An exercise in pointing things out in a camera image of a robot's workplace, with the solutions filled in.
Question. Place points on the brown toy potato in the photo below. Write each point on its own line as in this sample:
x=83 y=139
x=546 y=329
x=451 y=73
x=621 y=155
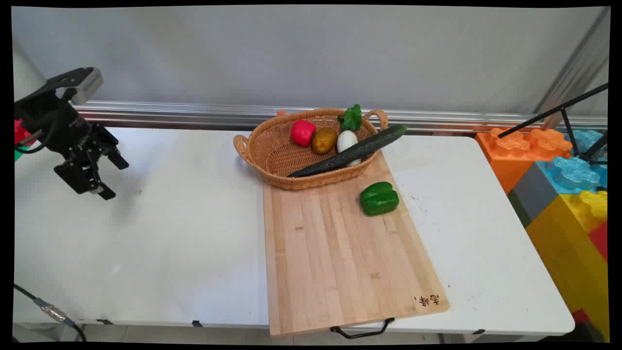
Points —
x=324 y=141

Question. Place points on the blue giant building block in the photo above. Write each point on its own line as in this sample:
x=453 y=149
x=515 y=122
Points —
x=590 y=138
x=568 y=175

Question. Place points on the aluminium post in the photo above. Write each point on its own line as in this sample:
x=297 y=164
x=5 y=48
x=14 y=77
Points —
x=578 y=63

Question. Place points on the orange giant building block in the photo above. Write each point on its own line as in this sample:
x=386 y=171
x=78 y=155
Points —
x=510 y=150

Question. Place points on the aluminium rail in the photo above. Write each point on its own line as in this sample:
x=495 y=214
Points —
x=194 y=114

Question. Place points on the red giant building block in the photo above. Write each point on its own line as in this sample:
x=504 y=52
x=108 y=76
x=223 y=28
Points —
x=600 y=240

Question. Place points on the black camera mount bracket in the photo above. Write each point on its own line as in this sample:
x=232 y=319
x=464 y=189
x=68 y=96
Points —
x=58 y=82

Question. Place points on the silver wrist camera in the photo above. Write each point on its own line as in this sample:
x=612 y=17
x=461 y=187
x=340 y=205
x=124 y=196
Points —
x=90 y=85

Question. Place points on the red plastic object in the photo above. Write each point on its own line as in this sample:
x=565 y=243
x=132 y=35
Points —
x=20 y=132

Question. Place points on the dark green toy cucumber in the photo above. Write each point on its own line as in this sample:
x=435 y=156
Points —
x=350 y=153

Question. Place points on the red toy bell pepper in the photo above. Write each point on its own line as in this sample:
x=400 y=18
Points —
x=302 y=132

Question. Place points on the woven wicker basket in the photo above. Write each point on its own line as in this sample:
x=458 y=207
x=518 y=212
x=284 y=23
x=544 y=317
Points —
x=277 y=155

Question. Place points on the green plastic object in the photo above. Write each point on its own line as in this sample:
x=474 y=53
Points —
x=20 y=153

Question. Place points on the yellow giant building block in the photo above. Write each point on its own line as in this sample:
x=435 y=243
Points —
x=563 y=253

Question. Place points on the green toy bell pepper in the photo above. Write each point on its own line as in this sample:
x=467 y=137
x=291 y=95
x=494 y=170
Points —
x=379 y=199

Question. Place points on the black tripod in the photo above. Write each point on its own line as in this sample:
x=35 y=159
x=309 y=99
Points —
x=563 y=109

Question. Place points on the grey giant building block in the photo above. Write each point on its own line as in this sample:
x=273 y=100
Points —
x=537 y=192

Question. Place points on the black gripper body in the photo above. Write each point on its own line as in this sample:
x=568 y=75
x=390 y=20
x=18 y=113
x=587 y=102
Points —
x=60 y=124

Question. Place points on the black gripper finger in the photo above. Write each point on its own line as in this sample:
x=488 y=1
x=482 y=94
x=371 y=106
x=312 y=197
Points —
x=114 y=156
x=80 y=177

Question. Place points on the white toy radish green leaves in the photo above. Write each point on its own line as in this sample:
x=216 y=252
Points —
x=346 y=141

